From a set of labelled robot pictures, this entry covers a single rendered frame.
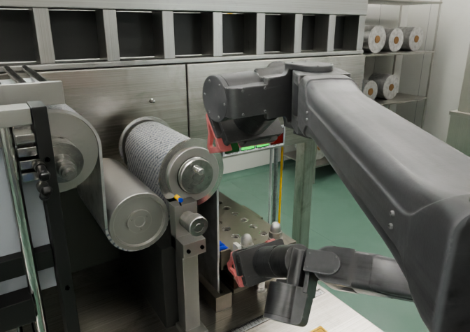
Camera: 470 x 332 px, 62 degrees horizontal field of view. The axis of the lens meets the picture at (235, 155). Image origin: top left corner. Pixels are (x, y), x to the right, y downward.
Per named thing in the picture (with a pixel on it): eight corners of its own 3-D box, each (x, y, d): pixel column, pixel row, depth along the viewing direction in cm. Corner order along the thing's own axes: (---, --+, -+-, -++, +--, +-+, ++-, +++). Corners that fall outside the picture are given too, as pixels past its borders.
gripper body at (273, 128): (278, 138, 63) (304, 114, 57) (223, 148, 57) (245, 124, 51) (263, 103, 64) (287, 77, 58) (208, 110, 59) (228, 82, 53)
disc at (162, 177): (159, 214, 79) (158, 142, 75) (158, 213, 79) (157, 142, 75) (222, 200, 87) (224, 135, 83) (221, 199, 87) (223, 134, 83)
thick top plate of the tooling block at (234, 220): (243, 283, 92) (243, 260, 90) (171, 217, 124) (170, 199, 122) (295, 261, 100) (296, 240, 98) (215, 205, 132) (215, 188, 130)
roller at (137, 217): (112, 258, 76) (105, 200, 72) (81, 209, 96) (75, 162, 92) (170, 240, 82) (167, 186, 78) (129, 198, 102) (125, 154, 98)
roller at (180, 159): (168, 206, 79) (168, 151, 75) (126, 169, 99) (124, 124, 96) (218, 196, 85) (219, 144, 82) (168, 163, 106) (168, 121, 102)
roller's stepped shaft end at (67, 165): (60, 187, 56) (57, 166, 55) (52, 175, 61) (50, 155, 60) (83, 183, 58) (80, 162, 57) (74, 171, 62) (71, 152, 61)
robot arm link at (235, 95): (335, 135, 48) (339, 64, 45) (260, 155, 42) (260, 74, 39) (272, 117, 58) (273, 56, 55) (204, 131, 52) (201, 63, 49)
